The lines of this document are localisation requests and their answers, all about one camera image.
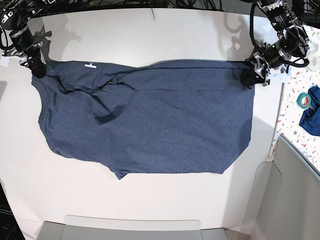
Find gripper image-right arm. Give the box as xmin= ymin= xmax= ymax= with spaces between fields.
xmin=240 ymin=53 xmax=270 ymax=89

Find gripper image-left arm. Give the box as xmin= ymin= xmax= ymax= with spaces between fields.
xmin=19 ymin=46 xmax=47 ymax=78

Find dark blue t-shirt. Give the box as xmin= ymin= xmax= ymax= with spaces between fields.
xmin=31 ymin=60 xmax=255 ymax=179

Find terrazzo patterned side surface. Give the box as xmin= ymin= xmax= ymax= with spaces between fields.
xmin=268 ymin=25 xmax=320 ymax=169

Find green tape roll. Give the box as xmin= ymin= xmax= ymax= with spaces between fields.
xmin=296 ymin=92 xmax=311 ymax=109

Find clear tape roll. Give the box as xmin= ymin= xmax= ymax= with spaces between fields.
xmin=307 ymin=42 xmax=320 ymax=72

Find blue cloth on side surface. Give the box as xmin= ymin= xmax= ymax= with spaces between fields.
xmin=299 ymin=85 xmax=320 ymax=137

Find grey chair right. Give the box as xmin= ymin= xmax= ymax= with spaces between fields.
xmin=242 ymin=136 xmax=320 ymax=240

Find grey chair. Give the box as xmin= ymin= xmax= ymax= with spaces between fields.
xmin=242 ymin=136 xmax=320 ymax=240
xmin=37 ymin=215 xmax=227 ymax=240

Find grey chair bottom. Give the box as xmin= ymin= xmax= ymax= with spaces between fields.
xmin=37 ymin=215 xmax=227 ymax=240

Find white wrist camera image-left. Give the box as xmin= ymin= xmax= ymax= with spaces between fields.
xmin=0 ymin=57 xmax=10 ymax=68

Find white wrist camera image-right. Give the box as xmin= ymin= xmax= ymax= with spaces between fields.
xmin=270 ymin=72 xmax=291 ymax=84

